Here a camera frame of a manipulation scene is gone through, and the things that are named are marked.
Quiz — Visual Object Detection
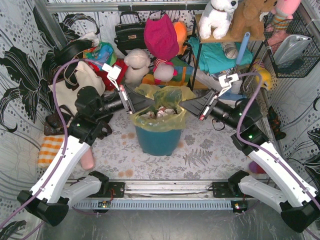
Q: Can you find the yellow plastic trash bag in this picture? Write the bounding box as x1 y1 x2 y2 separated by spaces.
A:
130 84 196 132

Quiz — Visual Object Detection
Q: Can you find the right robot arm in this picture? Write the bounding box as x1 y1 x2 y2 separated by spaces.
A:
179 90 320 233

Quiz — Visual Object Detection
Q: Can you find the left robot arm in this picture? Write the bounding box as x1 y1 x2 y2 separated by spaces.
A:
17 85 155 227

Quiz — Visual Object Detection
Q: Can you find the crumpled printed paper trash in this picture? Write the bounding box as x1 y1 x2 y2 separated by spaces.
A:
146 106 176 119

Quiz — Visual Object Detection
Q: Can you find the cream canvas tote bag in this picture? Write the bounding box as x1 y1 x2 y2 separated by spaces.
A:
55 61 106 115

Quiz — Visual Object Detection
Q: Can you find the teal plastic trash bin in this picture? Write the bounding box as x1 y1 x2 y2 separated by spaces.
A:
135 126 182 157

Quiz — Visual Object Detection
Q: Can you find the magenta hanging cloth bag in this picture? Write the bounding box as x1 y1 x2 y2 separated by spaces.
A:
143 14 179 61

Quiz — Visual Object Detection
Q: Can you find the brown patterned bag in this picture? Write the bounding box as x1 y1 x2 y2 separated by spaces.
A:
43 105 74 136

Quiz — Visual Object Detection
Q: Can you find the red cloth in basket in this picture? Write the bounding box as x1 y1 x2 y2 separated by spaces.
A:
87 58 128 92

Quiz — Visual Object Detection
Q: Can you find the white fluffy sheep plush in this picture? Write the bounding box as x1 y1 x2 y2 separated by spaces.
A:
124 48 151 84

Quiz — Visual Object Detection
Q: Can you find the grey chenille duster mop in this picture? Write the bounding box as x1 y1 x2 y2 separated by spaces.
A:
242 75 269 123

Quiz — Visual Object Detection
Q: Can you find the teal folded cloth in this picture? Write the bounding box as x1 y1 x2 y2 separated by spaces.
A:
188 37 253 74

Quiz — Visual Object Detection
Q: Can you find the pink white plush doll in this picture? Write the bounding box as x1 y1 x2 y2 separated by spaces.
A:
153 58 178 85

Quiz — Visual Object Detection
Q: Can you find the yellow duck plush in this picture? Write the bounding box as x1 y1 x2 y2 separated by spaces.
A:
252 62 272 91

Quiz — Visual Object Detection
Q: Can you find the black leather handbag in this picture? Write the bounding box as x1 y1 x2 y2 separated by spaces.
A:
114 11 147 56

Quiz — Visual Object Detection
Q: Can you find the black metal shelf rack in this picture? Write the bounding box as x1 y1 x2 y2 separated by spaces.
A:
188 14 265 89

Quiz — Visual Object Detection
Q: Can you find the black orange patterned item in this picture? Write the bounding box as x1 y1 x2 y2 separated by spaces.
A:
267 106 287 141

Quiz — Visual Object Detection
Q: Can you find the orange plush toy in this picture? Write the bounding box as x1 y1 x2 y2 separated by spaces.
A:
173 21 188 55

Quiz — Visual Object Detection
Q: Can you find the white dog plush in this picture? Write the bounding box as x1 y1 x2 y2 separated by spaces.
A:
198 0 239 40

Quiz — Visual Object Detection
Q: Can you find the purple orange knitted sock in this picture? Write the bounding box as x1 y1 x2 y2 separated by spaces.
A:
248 161 266 174

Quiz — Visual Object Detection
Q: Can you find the brown teddy bear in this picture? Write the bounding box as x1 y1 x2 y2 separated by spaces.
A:
230 0 278 40

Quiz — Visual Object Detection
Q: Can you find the silver pouch in basket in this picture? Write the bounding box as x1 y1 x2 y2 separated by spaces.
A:
273 34 312 65

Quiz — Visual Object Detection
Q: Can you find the orange checkered cloth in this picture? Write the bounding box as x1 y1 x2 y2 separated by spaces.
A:
37 135 64 168

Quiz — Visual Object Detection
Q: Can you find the pink plush on shelf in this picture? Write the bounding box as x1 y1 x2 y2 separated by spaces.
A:
266 0 301 31

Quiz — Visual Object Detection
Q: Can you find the blue handled floor sweeper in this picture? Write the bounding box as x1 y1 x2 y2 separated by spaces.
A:
232 32 251 74

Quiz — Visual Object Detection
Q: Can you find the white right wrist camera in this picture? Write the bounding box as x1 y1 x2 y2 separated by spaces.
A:
218 73 240 97

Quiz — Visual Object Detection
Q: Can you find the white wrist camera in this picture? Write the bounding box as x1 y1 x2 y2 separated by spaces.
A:
218 73 240 97
101 63 122 90

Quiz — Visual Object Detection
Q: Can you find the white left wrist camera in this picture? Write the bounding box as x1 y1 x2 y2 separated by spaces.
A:
101 63 122 90

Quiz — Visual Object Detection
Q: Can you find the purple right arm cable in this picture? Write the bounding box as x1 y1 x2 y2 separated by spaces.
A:
236 71 320 213

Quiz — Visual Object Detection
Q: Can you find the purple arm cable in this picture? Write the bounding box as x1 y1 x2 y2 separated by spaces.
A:
0 58 105 240
236 71 320 213

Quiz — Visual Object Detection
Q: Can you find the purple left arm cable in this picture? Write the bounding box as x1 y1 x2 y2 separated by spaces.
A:
0 58 105 240

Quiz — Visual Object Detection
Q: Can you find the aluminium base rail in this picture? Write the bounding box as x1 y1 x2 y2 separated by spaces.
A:
71 180 252 212

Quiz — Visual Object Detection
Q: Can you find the black wire basket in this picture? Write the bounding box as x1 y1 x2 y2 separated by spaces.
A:
264 12 320 78

